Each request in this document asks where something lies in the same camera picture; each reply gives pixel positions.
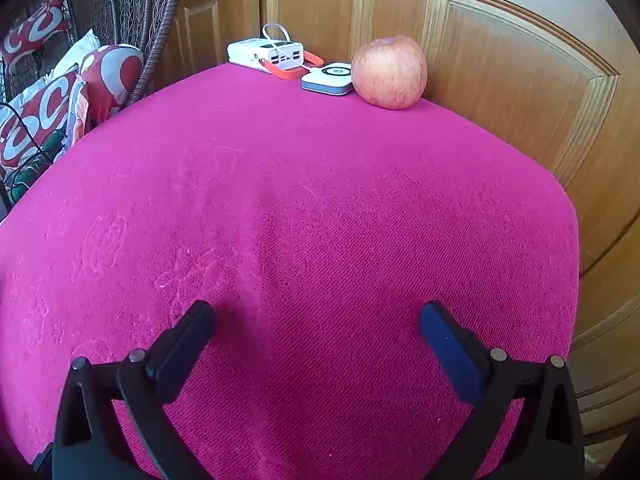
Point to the small red white headrest pillow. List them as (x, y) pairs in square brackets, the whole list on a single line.
[(35, 27)]

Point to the pink tablecloth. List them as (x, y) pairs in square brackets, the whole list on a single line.
[(320, 210)]

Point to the red white patterned square cushion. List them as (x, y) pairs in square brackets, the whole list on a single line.
[(35, 120)]

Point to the brown wicker hanging chair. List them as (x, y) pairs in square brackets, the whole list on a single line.
[(160, 20)]

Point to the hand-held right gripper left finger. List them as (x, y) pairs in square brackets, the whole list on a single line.
[(185, 355)]

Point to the plaid cushion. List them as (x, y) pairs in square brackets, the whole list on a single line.
[(77, 110)]

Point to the red apple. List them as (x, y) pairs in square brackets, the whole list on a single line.
[(390, 72)]

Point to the red white patterned round cushion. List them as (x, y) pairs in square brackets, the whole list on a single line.
[(115, 75)]

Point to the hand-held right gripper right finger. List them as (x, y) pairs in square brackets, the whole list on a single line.
[(450, 350)]

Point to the green fabric item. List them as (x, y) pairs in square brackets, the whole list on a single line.
[(52, 147)]

